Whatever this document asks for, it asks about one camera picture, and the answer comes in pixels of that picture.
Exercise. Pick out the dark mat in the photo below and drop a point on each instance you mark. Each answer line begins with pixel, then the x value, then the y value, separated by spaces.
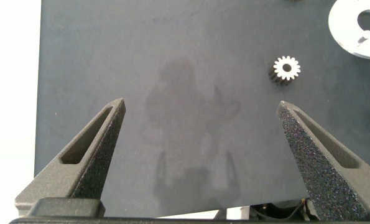
pixel 187 46

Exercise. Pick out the small steel planetary gear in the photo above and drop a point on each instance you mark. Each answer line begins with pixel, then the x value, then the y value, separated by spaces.
pixel 294 69

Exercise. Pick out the round white carrier plate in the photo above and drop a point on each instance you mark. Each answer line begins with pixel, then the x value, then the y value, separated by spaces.
pixel 343 28

